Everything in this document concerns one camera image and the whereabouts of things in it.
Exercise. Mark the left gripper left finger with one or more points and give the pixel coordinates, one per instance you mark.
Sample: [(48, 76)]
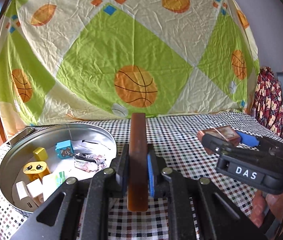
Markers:
[(119, 179)]

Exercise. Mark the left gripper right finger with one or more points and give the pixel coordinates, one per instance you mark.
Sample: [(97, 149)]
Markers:
[(157, 185)]

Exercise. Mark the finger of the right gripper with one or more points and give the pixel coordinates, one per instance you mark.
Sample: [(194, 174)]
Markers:
[(261, 143), (224, 148)]

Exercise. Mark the brown card deck box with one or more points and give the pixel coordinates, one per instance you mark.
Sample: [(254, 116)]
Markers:
[(226, 137)]

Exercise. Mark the brown comb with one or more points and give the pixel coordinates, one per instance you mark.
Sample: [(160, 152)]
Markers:
[(137, 198)]

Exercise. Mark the green card pack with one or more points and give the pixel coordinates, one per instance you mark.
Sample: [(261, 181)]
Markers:
[(51, 183)]

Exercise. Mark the small yellow toy block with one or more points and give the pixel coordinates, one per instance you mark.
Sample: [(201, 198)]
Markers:
[(40, 154)]

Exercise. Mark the sun picture toy block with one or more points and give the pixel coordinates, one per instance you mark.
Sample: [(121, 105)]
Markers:
[(35, 189)]

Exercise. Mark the crumpled foil wrapper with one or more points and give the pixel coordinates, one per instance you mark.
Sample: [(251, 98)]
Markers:
[(89, 162)]

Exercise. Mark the white paper card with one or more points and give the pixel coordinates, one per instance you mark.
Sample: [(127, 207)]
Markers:
[(82, 146)]

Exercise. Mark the checkered tablecloth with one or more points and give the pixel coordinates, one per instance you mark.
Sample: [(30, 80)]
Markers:
[(175, 139)]

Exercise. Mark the red plaid bear fabric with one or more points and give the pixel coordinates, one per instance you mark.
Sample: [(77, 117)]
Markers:
[(268, 102)]

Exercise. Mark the blue toy cube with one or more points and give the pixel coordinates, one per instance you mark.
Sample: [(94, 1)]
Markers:
[(64, 149)]

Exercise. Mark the yellow face toy block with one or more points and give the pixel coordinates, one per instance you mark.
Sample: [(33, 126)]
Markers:
[(36, 170)]

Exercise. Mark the round Danisa cookie tin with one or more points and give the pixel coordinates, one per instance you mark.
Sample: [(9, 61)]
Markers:
[(21, 153)]

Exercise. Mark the black smartphone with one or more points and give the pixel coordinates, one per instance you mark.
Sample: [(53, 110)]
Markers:
[(22, 134)]

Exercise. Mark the basketball pattern bed sheet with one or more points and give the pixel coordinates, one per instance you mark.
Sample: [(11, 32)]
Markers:
[(68, 60)]

